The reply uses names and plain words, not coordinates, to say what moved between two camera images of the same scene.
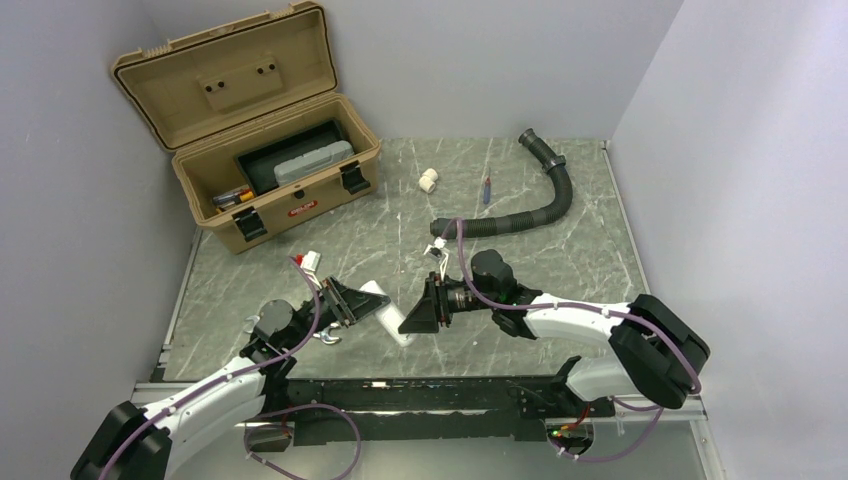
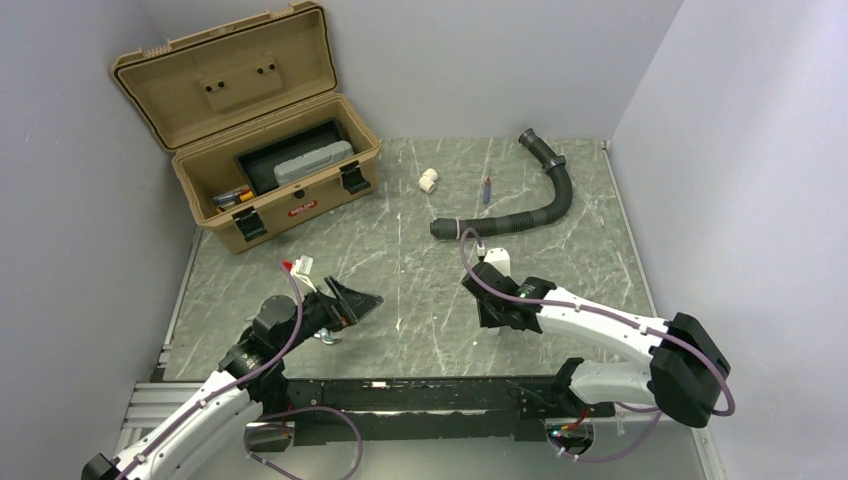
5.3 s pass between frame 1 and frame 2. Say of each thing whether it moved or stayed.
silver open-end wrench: stayed
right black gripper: moved
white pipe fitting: stayed
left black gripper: stayed
